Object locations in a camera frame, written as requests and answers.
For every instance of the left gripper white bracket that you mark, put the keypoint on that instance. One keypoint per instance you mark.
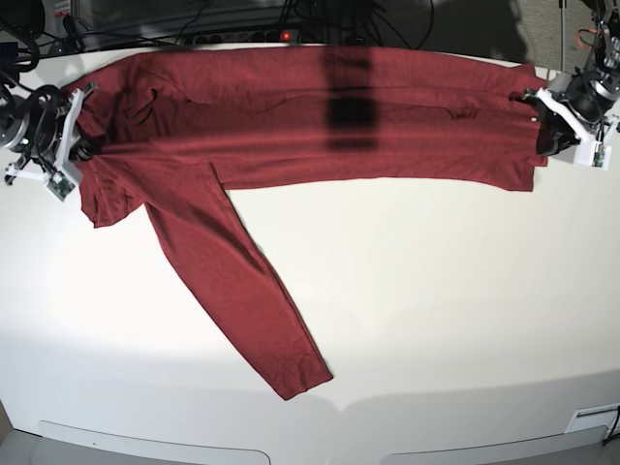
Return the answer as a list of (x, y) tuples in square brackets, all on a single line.
[(573, 108)]

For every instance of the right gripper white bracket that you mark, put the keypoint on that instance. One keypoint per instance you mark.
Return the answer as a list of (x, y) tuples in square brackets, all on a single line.
[(50, 131)]

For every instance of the dark red long-sleeve T-shirt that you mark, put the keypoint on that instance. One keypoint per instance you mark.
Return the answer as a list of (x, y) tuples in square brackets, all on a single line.
[(186, 127)]

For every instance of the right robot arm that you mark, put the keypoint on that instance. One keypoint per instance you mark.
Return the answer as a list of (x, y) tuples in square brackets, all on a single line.
[(25, 22)]

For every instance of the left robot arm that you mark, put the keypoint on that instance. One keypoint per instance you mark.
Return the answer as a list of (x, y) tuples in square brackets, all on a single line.
[(604, 50)]

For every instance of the white label plate on table edge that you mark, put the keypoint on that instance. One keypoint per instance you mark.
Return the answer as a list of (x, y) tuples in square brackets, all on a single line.
[(593, 417)]

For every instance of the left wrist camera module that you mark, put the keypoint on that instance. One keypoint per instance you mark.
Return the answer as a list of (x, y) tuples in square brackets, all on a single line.
[(593, 154)]

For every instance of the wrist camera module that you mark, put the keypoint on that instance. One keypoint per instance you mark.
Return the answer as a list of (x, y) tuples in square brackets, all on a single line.
[(60, 185), (593, 154)]

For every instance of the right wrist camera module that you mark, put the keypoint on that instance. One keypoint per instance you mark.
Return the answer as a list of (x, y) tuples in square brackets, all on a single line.
[(60, 185)]

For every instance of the black power strip red switch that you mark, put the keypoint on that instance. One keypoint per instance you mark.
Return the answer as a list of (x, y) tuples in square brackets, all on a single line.
[(269, 36)]

